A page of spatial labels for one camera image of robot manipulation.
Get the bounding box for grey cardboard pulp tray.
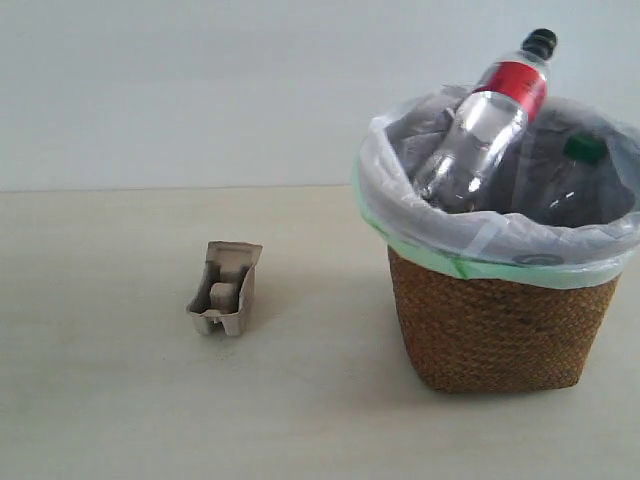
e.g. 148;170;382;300
186;241;263;337

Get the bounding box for translucent white-green bin liner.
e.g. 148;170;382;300
353;85;639;290

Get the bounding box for red-labelled black-capped soda bottle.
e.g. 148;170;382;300
412;28;558;214

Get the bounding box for woven brown wicker basket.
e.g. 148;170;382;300
387;249;618;393

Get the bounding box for green-capped clear water bottle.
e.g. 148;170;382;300
537;130;615;228

